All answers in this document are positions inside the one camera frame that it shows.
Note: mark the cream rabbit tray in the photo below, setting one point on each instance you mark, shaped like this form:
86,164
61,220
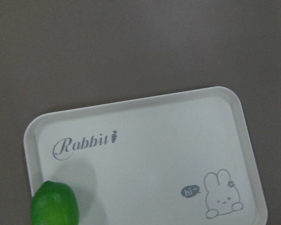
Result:
176,159

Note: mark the green lime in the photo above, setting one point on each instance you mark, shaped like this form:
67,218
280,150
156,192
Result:
54,203

